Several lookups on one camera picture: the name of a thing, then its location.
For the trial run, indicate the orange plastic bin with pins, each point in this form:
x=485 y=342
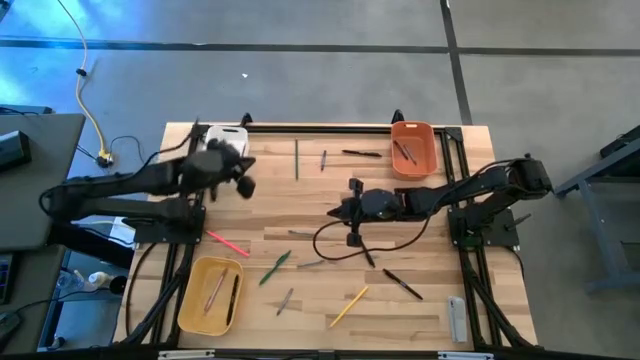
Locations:
x=425 y=165

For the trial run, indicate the blue grey crayon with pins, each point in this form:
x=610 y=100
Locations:
x=410 y=154

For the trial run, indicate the blue grey metal table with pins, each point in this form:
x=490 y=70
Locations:
x=600 y=235

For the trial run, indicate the black device on desk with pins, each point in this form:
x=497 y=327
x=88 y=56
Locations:
x=12 y=150

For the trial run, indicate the green pencil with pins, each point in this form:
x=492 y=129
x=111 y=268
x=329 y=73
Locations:
x=296 y=160

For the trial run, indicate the green pen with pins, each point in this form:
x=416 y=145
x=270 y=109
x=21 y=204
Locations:
x=275 y=267

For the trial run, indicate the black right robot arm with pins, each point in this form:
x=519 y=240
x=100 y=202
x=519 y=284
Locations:
x=475 y=185

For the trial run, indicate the white plastic bin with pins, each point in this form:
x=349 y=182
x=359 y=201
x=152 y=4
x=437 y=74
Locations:
x=222 y=135

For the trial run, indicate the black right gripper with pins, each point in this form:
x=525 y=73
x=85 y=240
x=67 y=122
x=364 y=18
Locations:
x=380 y=205

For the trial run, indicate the white metal bracket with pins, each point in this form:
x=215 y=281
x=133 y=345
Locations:
x=186 y=354
x=465 y=356

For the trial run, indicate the black round lid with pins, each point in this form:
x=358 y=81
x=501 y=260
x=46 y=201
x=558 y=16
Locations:
x=118 y=284

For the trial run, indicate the black desk leg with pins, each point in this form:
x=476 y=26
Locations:
x=95 y=247

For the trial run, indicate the pink red pencil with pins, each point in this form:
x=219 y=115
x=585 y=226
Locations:
x=228 y=243

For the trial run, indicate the black aluminium table frame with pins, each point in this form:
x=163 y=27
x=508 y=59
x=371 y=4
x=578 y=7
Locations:
x=325 y=129

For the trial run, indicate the yellow pencil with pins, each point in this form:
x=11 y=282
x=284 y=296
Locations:
x=348 y=307

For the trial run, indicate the dark grey desk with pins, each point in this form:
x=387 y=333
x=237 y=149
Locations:
x=35 y=150

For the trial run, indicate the backlit keyboard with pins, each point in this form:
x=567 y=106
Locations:
x=5 y=280

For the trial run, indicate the black table clamp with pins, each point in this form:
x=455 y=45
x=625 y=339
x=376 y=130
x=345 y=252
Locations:
x=246 y=118
x=397 y=116

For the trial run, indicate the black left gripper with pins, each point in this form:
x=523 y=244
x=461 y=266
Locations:
x=220 y=165

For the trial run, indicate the yellow plastic bin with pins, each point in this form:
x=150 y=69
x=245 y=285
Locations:
x=197 y=300

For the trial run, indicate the clear plastic bottle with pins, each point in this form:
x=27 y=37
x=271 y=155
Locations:
x=95 y=279

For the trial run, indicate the white paper sheet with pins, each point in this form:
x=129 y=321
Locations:
x=121 y=235

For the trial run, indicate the grey low desk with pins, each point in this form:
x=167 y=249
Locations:
x=30 y=280

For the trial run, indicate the black computer mouse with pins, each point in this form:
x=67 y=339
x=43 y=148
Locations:
x=7 y=327

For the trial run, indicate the dark grey crayon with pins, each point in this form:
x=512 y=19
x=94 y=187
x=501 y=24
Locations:
x=323 y=160

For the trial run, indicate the clear purple pen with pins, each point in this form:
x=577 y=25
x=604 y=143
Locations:
x=216 y=291

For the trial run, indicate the black pen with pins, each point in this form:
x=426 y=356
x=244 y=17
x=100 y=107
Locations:
x=361 y=153
x=369 y=256
x=232 y=300
x=402 y=284

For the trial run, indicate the yellow black power plug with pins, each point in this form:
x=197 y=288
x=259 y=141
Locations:
x=104 y=160

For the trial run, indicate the purple crayon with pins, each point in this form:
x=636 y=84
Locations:
x=400 y=149

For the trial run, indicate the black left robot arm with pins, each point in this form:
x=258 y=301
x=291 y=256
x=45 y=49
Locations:
x=150 y=177

